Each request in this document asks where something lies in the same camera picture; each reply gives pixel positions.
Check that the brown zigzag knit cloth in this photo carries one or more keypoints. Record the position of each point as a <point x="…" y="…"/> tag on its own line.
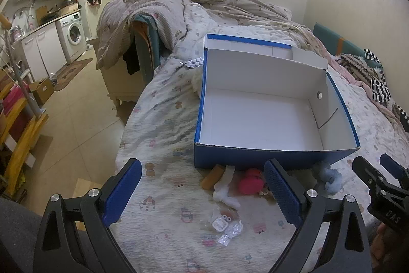
<point x="354" y="63"/>

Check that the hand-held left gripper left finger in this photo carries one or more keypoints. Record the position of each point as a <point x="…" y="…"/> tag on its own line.
<point x="123" y="193"/>

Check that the white washing machine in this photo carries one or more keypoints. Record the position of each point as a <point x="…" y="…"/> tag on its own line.
<point x="73" y="33"/>

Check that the blue and white cardboard box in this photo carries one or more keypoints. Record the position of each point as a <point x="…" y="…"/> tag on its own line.
<point x="262" y="119"/>

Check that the pink red bag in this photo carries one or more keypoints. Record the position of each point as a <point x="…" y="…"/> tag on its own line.
<point x="11" y="100"/>

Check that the black and white striped cloth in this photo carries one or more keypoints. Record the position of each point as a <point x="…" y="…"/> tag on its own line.
<point x="380" y="89"/>

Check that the red plush toy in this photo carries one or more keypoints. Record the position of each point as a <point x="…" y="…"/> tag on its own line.
<point x="250" y="183"/>

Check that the brown door mat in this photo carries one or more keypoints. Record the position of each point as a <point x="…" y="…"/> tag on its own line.
<point x="72" y="73"/>

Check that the teal headboard with orange stripe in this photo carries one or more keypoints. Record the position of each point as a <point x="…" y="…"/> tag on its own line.
<point x="329" y="39"/>

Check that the silver blister pack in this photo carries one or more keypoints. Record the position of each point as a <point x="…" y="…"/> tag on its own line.
<point x="193" y="62"/>

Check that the grey-brown printed duvet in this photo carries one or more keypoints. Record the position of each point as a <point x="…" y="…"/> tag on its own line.
<point x="143" y="7"/>

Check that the white kitchen base cabinet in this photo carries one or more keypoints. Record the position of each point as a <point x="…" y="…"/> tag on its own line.
<point x="44" y="49"/>

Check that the white fluffy sock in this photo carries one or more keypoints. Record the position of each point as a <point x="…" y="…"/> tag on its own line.
<point x="223" y="185"/>

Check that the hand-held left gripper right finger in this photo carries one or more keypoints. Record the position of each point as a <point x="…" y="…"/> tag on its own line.
<point x="282" y="193"/>

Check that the cardboard box with white label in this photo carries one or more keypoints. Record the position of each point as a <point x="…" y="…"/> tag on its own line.
<point x="41" y="90"/>

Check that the dark grey cloth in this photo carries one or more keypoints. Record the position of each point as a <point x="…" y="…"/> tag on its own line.
<point x="17" y="237"/>

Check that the person's right hand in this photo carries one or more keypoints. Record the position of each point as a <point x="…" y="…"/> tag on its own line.
<point x="382" y="244"/>

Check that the teal and orange footboard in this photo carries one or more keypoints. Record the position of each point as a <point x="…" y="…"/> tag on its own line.
<point x="143" y="46"/>

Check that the orange plush stick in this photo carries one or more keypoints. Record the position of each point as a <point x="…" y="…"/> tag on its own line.
<point x="212" y="178"/>

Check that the black hanging cloth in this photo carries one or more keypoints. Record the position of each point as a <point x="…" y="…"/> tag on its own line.
<point x="131" y="60"/>

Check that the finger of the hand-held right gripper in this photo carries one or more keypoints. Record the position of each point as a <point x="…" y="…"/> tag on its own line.
<point x="367" y="170"/>
<point x="393" y="166"/>

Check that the clear plastic packet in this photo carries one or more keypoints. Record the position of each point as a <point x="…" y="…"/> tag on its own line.
<point x="220" y="223"/>

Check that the light blue fluffy plush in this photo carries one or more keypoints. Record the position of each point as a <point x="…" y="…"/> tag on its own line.
<point x="329" y="177"/>

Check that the yellow wooden rack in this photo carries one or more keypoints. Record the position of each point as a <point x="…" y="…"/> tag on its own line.
<point x="25" y="138"/>

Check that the metal pole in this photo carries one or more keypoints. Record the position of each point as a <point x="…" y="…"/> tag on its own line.
<point x="27" y="90"/>

